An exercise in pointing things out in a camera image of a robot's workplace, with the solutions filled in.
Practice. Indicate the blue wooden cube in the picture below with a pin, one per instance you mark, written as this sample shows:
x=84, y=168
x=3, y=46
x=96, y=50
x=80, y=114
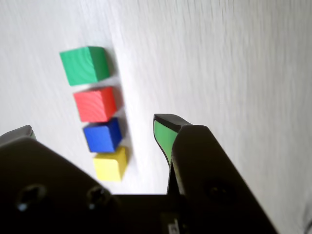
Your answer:
x=102, y=137

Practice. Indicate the yellow wooden cube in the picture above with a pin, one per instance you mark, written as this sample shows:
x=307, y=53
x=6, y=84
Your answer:
x=109, y=165

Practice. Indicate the green wooden cube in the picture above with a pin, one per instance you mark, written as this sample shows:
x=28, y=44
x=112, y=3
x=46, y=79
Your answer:
x=83, y=67

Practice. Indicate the red wooden cube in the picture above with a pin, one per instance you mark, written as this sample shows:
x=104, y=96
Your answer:
x=95, y=104

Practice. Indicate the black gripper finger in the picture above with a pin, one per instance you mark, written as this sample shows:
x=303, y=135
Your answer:
x=48, y=190
x=207, y=182

